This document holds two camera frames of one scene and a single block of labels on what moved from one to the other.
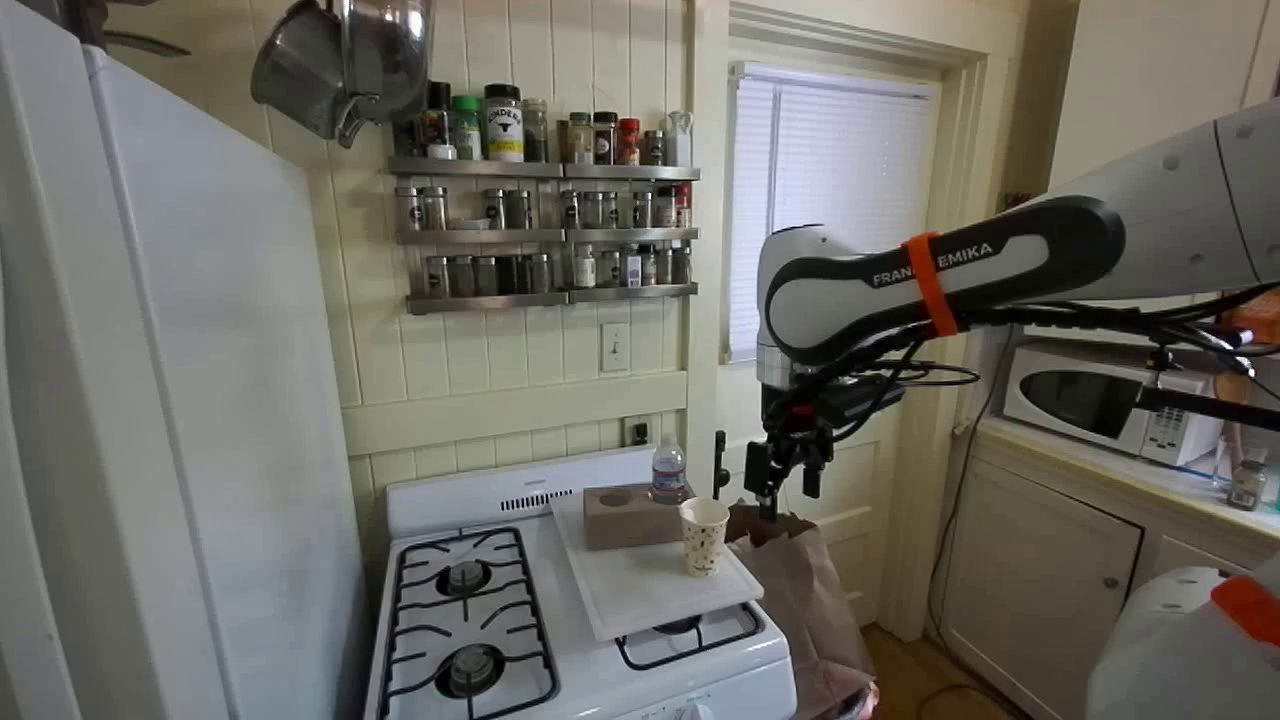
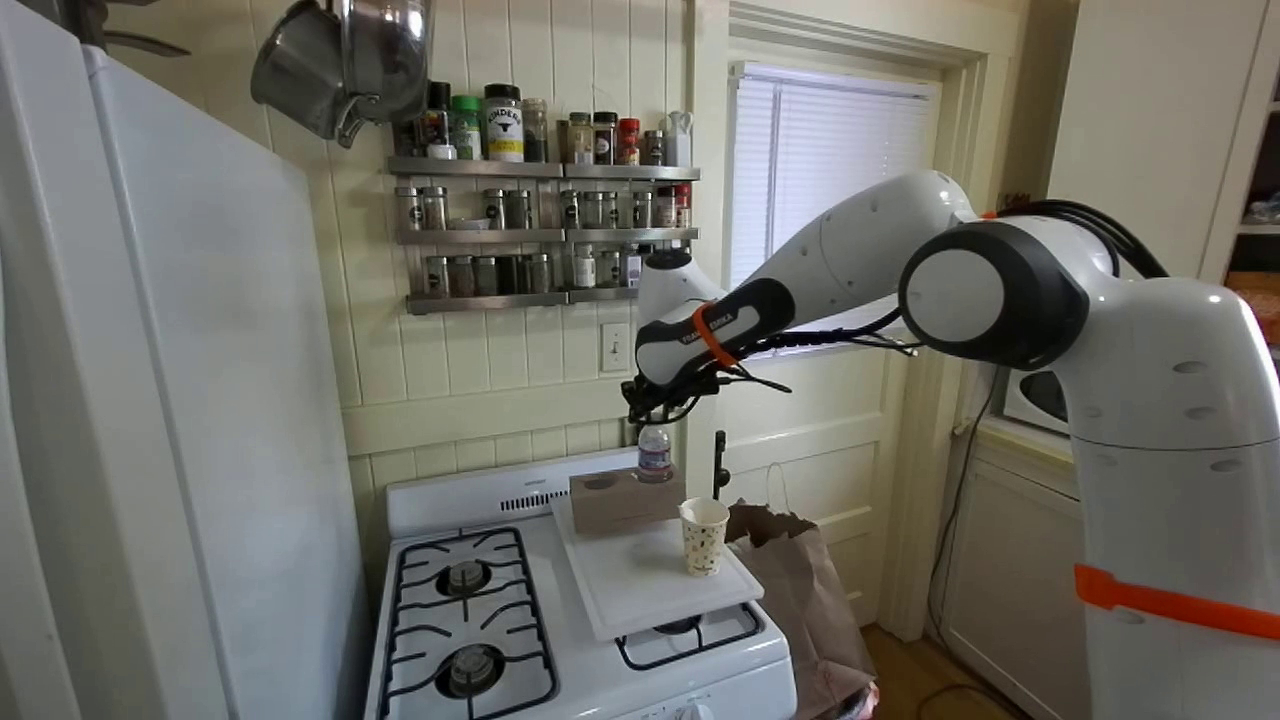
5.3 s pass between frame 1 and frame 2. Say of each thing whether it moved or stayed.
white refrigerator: stayed
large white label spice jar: stayed
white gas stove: stayed
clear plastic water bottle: moved
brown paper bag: stayed
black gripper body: moved
